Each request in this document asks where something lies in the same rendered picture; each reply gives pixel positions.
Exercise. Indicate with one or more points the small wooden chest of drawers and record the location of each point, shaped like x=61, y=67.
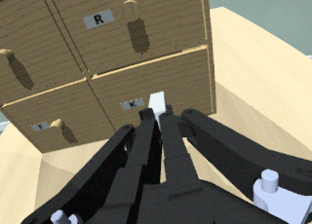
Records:
x=89, y=74

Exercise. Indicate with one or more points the brown wooden drawer front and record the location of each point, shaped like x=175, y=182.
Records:
x=104, y=35
x=183, y=76
x=61, y=116
x=34, y=46

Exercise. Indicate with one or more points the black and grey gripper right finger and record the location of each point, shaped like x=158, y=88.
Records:
x=279, y=183

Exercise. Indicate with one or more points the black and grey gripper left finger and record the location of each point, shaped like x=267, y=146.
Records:
x=88, y=191

